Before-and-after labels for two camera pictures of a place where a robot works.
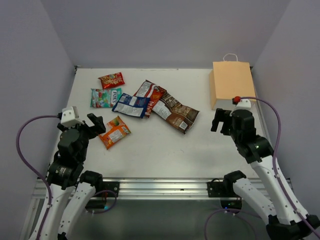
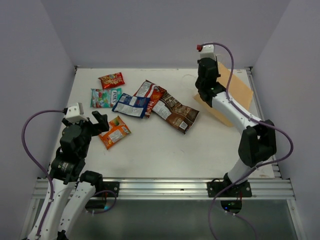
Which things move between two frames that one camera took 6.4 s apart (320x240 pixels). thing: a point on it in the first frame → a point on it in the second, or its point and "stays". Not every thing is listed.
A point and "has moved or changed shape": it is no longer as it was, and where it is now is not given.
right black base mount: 225,191 stays
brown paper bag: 228,79 has moved or changed shape
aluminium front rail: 171,188 stays
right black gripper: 221,115 → 217,75
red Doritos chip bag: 150,90 stays
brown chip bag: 181,117 stays
